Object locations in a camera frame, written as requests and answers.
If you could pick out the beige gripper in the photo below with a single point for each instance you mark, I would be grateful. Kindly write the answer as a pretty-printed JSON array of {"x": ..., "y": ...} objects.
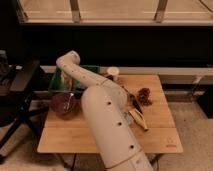
[{"x": 65, "y": 78}]

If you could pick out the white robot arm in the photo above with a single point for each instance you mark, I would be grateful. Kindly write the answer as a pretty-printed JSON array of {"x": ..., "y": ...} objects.
[{"x": 103, "y": 103}]

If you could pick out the green plastic tray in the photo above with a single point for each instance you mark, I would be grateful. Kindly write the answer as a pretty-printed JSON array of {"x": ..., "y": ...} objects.
[{"x": 56, "y": 85}]

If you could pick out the metal spoon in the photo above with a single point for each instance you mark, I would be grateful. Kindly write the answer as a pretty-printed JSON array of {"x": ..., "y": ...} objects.
[{"x": 68, "y": 102}]

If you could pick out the purple bowl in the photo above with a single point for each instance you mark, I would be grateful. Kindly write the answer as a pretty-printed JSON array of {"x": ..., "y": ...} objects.
[{"x": 59, "y": 101}]

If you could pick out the white cup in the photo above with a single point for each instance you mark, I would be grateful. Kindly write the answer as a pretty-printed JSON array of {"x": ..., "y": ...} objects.
[{"x": 114, "y": 72}]

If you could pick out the black office chair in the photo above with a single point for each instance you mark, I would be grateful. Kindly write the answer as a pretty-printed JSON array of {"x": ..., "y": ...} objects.
[{"x": 16, "y": 95}]

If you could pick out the yellow banana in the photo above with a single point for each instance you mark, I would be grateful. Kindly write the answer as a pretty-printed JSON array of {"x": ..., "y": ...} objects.
[{"x": 139, "y": 118}]

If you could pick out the brown pine cone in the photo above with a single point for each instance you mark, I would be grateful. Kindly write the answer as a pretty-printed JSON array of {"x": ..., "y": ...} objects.
[{"x": 143, "y": 97}]

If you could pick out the wooden folding table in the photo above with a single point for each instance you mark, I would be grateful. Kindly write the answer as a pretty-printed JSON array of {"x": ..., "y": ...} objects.
[{"x": 70, "y": 134}]

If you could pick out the black handled knife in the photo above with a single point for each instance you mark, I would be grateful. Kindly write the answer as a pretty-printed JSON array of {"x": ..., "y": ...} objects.
[{"x": 134, "y": 101}]

